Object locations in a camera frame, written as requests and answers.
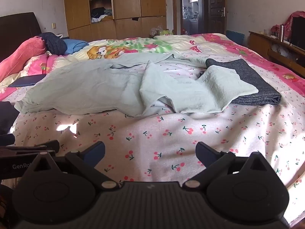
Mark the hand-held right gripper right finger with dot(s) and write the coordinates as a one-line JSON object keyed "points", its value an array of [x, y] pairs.
{"points": [[203, 153]]}

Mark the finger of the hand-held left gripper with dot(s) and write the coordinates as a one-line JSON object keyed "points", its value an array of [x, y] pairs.
{"points": [[35, 148]]}

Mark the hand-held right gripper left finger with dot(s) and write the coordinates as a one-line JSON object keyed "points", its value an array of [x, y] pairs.
{"points": [[95, 152]]}

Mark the light green pants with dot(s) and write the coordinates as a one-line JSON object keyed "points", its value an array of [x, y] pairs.
{"points": [[83, 85]]}

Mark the cherry print bed sheet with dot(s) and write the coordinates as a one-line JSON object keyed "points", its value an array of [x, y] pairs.
{"points": [[152, 136]]}

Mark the dark blue tablet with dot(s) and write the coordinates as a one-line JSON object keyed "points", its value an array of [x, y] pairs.
{"points": [[26, 80]]}

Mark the dark grey folded cloth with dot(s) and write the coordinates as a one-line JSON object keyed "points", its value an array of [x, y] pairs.
{"points": [[250, 76]]}

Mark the dark navy clothing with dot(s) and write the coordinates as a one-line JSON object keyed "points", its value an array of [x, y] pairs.
{"points": [[53, 43]]}

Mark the blue cloth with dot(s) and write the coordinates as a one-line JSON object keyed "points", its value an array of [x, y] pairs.
{"points": [[75, 45]]}

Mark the dark wooden headboard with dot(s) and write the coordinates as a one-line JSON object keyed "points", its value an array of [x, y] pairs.
{"points": [[16, 28]]}

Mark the blue foam mat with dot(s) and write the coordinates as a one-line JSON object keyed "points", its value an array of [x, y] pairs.
{"points": [[236, 37]]}

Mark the wooden cabinet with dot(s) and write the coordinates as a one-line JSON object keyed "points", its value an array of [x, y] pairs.
{"points": [[264, 43]]}

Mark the plastic bags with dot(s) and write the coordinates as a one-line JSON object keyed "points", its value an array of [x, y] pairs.
{"points": [[160, 31]]}

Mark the pile of clothes in wardrobe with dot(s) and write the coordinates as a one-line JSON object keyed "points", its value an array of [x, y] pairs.
{"points": [[101, 14]]}

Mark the metal thermos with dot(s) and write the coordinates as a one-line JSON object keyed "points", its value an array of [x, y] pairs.
{"points": [[282, 33]]}

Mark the dark wooden door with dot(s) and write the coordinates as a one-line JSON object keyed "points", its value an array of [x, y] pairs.
{"points": [[216, 4]]}

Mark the wooden wardrobe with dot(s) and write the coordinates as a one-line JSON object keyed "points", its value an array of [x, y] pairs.
{"points": [[128, 4]]}

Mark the black television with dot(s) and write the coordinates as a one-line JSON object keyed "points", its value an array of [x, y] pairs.
{"points": [[298, 33]]}

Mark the red cloth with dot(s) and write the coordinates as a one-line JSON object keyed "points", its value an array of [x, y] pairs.
{"points": [[289, 20]]}

